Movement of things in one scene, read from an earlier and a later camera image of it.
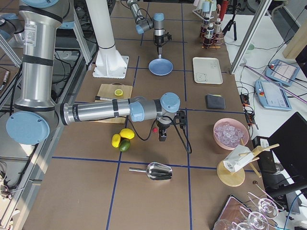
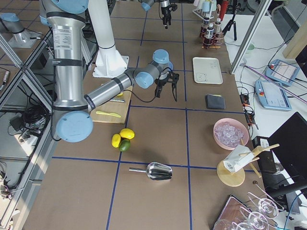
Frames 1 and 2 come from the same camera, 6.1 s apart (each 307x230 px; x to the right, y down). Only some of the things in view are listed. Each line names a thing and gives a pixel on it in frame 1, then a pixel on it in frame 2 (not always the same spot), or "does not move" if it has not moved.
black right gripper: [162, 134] -> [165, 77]
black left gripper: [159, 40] -> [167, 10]
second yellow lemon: [115, 140] does not move
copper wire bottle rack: [216, 41] does not move
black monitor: [289, 144] does not move
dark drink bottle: [206, 24] does not move
